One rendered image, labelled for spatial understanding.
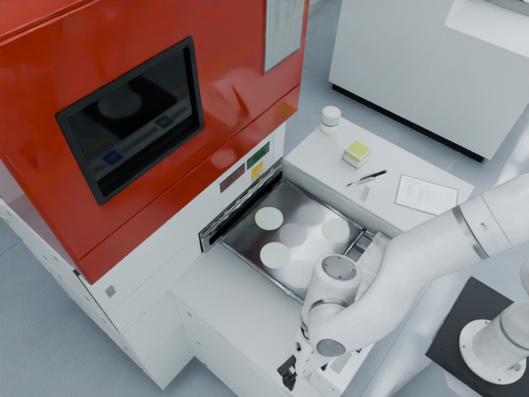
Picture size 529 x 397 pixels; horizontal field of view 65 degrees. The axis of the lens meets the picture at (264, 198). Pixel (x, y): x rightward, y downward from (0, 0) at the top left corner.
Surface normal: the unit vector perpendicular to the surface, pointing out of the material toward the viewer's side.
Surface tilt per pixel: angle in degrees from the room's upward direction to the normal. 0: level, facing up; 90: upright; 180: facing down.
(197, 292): 0
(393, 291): 34
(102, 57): 90
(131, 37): 90
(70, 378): 0
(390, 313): 48
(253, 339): 0
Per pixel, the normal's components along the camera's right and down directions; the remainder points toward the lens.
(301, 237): 0.02, -0.61
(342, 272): 0.15, -0.80
